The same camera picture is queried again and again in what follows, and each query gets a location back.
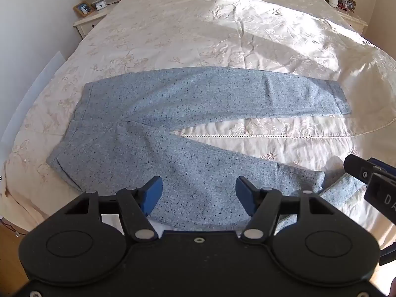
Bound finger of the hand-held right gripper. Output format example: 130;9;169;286
344;154;387;183

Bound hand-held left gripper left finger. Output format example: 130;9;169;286
63;176;163;242

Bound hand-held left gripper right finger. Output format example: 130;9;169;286
236;176;338;244

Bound light blue speckled pants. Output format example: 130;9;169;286
46;66;366;231

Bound cream wooden nightstand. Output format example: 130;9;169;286
322;0;369;35
73;4;112;40

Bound cream embroidered bedspread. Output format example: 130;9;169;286
0;0;396;246

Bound thin floor cable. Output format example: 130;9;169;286
0;217;21;236

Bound wooden photo frame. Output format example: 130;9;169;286
73;1;95;18
338;0;357;13

